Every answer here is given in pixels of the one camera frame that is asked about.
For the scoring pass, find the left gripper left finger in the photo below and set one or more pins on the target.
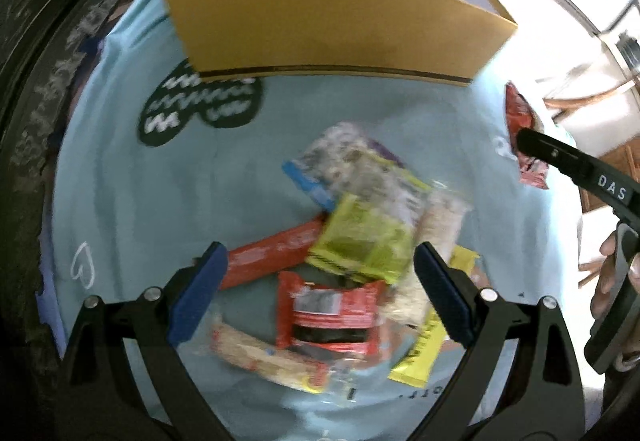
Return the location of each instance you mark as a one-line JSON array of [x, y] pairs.
[[99, 399]]

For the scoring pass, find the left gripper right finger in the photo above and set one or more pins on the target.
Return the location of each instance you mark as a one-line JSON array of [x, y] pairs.
[[542, 397]]

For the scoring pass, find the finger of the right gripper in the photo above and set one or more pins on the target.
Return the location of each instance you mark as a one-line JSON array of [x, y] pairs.
[[568, 160]]

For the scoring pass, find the red black snack packet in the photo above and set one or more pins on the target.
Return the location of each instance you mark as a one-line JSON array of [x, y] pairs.
[[341, 320]]

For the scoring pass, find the person's right hand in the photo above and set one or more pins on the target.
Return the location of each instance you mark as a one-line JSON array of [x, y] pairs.
[[602, 295]]

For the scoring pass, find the yellow snack bar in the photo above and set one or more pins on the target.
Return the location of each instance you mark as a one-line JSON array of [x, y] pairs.
[[415, 368]]

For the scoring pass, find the clear yellow cracker packet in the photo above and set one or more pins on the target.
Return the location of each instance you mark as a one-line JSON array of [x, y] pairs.
[[280, 366]]

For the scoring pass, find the long red snack bar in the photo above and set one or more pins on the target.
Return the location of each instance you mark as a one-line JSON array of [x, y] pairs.
[[277, 252]]

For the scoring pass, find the green snack packet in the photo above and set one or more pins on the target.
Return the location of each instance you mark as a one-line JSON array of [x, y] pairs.
[[364, 241]]

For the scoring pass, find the grey purple snack packet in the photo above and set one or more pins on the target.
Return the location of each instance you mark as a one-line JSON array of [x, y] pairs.
[[344, 160]]

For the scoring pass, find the light blue tablecloth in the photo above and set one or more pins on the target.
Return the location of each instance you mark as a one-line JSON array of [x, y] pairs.
[[158, 162]]

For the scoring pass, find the yellow cardboard box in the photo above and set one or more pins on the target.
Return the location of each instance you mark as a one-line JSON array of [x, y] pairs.
[[447, 41]]

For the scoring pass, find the dark carved wooden cabinet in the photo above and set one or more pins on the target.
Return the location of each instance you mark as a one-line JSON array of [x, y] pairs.
[[47, 46]]

